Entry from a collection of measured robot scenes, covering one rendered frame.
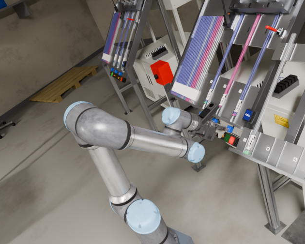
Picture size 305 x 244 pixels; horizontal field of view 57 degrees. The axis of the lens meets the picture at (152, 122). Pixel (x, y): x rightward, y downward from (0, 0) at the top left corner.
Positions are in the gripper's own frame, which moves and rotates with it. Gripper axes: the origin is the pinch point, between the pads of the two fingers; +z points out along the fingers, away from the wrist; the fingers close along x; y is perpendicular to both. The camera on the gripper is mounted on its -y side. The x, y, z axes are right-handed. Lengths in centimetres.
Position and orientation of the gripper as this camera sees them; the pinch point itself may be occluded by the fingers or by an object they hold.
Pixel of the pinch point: (226, 128)
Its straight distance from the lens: 138.5
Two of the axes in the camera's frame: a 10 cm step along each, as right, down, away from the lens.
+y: -3.6, 9.2, 1.6
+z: 8.1, 2.2, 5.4
